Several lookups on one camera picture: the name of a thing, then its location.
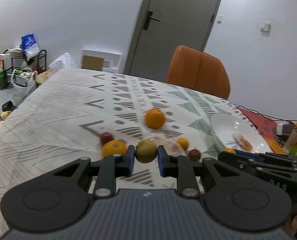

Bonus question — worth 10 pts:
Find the peeled pomelo piece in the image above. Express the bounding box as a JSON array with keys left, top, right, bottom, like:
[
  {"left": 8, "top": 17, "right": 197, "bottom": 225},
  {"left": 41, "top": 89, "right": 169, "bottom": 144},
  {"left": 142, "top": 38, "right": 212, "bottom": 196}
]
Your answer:
[{"left": 232, "top": 133, "right": 253, "bottom": 151}]

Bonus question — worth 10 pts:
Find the dark red fruit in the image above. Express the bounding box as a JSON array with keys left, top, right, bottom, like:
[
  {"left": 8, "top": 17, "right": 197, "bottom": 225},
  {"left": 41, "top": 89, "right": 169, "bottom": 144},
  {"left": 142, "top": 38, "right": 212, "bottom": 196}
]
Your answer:
[
  {"left": 100, "top": 132, "right": 114, "bottom": 146},
  {"left": 187, "top": 148, "right": 202, "bottom": 161}
]

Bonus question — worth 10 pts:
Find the large peeled pomelo segment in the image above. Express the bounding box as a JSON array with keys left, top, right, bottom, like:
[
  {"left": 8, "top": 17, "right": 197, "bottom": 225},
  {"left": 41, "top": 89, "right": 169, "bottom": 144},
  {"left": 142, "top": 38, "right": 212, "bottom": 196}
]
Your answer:
[{"left": 145, "top": 136, "right": 186, "bottom": 157}]

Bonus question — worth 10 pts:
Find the large orange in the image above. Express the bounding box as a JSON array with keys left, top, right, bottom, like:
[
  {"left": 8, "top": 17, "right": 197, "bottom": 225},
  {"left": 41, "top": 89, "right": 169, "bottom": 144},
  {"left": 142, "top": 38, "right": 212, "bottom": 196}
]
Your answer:
[{"left": 101, "top": 140, "right": 127, "bottom": 158}]

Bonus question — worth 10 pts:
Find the small tangerine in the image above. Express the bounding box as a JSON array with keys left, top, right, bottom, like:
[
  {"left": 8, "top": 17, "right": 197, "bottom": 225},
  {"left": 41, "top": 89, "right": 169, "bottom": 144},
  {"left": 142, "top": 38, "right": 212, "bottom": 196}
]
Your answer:
[
  {"left": 223, "top": 148, "right": 236, "bottom": 154},
  {"left": 177, "top": 138, "right": 190, "bottom": 151}
]

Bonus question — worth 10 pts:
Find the green-yellow lime fruit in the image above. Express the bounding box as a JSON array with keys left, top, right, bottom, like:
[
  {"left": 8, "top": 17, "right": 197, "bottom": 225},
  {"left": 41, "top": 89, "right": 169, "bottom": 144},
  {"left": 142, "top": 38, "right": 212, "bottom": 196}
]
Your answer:
[{"left": 135, "top": 140, "right": 157, "bottom": 164}]

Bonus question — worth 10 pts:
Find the small tangerine front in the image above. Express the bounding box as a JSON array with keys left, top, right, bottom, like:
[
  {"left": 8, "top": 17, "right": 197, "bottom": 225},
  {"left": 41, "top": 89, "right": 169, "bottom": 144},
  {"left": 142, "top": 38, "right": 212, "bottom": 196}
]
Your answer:
[{"left": 223, "top": 148, "right": 236, "bottom": 154}]

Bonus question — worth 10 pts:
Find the red orange cloth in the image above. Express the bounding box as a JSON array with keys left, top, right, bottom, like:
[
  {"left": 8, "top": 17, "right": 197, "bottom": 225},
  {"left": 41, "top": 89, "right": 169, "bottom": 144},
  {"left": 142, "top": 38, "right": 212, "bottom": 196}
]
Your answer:
[{"left": 238, "top": 106, "right": 286, "bottom": 155}]

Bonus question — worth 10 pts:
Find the white ceramic plate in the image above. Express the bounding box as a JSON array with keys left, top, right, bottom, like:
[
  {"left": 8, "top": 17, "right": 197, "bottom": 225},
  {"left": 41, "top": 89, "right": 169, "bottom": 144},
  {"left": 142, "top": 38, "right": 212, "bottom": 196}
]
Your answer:
[{"left": 210, "top": 113, "right": 271, "bottom": 153}]

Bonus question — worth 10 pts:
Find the patterned white tablecloth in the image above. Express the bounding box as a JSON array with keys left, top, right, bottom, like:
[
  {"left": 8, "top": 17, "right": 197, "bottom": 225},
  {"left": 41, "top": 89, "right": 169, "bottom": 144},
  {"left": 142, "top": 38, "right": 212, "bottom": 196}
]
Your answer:
[{"left": 0, "top": 69, "right": 248, "bottom": 236}]

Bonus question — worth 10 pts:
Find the orange leather chair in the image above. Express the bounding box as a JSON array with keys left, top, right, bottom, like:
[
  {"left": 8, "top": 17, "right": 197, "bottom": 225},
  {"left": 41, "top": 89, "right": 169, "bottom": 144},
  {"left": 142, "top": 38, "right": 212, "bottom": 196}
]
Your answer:
[{"left": 166, "top": 45, "right": 230, "bottom": 99}]

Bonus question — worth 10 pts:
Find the brown cardboard piece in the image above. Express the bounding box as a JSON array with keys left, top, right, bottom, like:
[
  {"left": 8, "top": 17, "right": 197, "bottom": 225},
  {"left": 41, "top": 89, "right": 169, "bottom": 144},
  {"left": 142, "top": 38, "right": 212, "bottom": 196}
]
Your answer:
[{"left": 81, "top": 55, "right": 104, "bottom": 71}]

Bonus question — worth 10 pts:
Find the white shopping bag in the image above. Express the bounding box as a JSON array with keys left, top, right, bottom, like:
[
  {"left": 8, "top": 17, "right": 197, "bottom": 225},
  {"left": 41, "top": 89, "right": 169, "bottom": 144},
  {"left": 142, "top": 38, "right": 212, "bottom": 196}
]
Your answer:
[{"left": 11, "top": 70, "right": 37, "bottom": 106}]

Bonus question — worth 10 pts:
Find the clear plastic bag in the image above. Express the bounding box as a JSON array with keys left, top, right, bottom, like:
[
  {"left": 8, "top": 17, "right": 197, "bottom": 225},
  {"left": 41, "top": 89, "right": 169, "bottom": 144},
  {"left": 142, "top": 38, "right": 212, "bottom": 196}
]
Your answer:
[{"left": 49, "top": 53, "right": 77, "bottom": 73}]

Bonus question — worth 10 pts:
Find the black metal rack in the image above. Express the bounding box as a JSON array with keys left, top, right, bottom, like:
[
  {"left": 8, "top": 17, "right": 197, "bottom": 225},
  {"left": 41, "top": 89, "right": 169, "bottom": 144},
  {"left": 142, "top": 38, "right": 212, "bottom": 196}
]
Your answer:
[{"left": 0, "top": 48, "right": 47, "bottom": 89}]

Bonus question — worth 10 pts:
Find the blue white plastic bag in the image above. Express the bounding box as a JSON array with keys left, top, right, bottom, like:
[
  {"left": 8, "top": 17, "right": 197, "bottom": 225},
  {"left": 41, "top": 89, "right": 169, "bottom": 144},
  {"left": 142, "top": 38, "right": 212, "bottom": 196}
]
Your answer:
[{"left": 21, "top": 34, "right": 40, "bottom": 60}]

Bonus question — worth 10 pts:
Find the grey door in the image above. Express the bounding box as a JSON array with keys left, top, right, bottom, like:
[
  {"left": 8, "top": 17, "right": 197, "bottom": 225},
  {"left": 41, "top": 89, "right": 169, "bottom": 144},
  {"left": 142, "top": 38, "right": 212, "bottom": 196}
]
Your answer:
[{"left": 123, "top": 0, "right": 221, "bottom": 82}]

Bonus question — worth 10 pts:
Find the black cable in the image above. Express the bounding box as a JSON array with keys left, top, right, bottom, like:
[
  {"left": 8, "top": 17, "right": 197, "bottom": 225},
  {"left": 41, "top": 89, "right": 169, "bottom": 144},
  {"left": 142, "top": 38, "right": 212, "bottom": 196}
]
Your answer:
[{"left": 234, "top": 104, "right": 297, "bottom": 132}]

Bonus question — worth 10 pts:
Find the white foam packaging frame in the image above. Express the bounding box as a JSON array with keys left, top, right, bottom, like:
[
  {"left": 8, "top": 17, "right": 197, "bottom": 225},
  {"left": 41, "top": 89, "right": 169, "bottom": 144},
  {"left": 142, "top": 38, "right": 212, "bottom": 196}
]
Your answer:
[{"left": 80, "top": 49, "right": 121, "bottom": 73}]

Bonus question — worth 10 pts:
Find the white wall socket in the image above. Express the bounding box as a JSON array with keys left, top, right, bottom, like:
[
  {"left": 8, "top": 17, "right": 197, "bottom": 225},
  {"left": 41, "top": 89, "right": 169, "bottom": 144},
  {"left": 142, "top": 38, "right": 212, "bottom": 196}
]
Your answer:
[{"left": 260, "top": 22, "right": 271, "bottom": 33}]

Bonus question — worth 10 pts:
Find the white light switch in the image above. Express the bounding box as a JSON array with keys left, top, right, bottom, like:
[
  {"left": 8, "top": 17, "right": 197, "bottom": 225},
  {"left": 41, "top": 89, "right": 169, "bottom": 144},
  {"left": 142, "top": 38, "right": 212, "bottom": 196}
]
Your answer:
[{"left": 217, "top": 15, "right": 223, "bottom": 24}]

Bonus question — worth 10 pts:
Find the black door handle lock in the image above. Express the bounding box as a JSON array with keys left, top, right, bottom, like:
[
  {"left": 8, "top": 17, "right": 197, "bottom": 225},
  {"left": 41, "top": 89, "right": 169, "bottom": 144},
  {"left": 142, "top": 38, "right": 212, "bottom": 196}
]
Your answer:
[{"left": 143, "top": 10, "right": 160, "bottom": 30}]

